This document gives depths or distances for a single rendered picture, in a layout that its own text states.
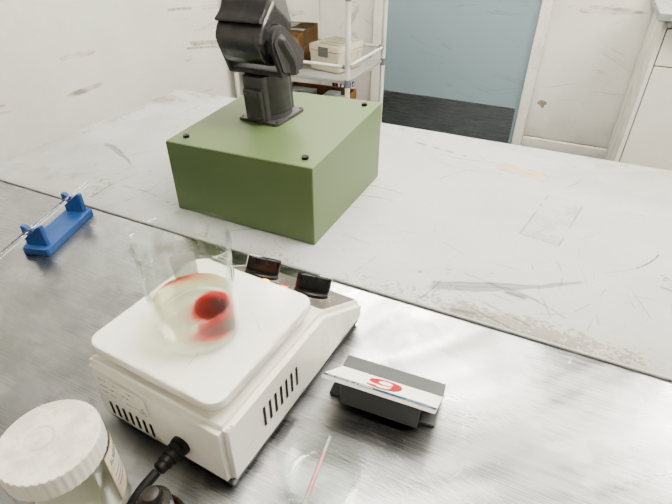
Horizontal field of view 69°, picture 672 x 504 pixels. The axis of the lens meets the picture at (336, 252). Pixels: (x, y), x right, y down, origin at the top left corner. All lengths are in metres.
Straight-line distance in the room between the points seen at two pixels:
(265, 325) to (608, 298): 0.38
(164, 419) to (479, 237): 0.43
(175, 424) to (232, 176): 0.34
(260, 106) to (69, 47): 1.46
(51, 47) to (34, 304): 1.50
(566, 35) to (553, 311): 2.69
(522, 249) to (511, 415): 0.25
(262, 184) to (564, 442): 0.41
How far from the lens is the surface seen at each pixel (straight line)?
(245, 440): 0.36
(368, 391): 0.38
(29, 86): 1.97
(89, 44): 2.11
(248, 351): 0.35
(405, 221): 0.65
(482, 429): 0.43
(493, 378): 0.46
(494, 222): 0.68
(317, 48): 2.53
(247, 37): 0.62
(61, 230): 0.70
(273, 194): 0.59
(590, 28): 3.16
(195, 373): 0.34
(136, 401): 0.39
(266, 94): 0.66
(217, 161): 0.62
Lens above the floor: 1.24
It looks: 35 degrees down
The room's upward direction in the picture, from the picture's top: straight up
